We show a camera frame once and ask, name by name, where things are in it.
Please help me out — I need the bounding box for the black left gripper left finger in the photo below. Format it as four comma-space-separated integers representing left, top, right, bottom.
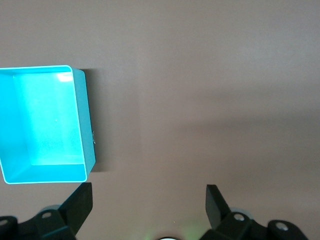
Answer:
18, 182, 94, 240

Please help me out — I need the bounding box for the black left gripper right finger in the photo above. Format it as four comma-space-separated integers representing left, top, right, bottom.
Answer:
199, 184, 254, 240

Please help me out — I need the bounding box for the teal plastic bin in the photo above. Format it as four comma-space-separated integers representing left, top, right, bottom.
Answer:
0, 64, 97, 185

